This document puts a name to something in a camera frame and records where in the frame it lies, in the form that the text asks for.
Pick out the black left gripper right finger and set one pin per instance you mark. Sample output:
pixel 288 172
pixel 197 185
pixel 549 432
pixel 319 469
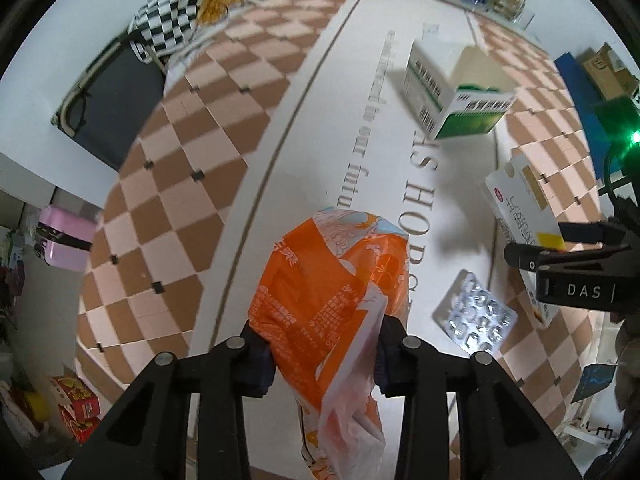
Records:
pixel 501 434

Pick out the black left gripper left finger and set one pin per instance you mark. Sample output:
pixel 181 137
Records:
pixel 145 433

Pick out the white box with colour stripes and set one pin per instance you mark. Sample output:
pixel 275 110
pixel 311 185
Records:
pixel 520 207

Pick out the silver pill blister pack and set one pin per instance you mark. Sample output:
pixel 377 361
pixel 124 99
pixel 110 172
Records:
pixel 473 317

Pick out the orange plastic snack bag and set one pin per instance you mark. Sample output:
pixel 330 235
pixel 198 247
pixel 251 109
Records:
pixel 320 305

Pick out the green white medicine box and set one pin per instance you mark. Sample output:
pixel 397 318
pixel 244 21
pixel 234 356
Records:
pixel 455 89

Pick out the red snack carton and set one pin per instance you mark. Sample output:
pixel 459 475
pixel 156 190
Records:
pixel 78 406

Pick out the cardboard box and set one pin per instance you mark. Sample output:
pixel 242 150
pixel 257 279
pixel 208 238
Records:
pixel 610 75

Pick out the pink suitcase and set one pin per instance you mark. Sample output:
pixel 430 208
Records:
pixel 64 239

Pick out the checkered pink brown tablecloth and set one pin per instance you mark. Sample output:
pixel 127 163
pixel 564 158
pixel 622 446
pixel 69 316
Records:
pixel 296 107

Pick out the dark folding bed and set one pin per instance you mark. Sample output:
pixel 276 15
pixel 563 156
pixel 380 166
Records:
pixel 112 99

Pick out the black white checkered cloth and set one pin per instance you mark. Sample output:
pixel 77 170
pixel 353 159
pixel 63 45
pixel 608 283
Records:
pixel 162 27

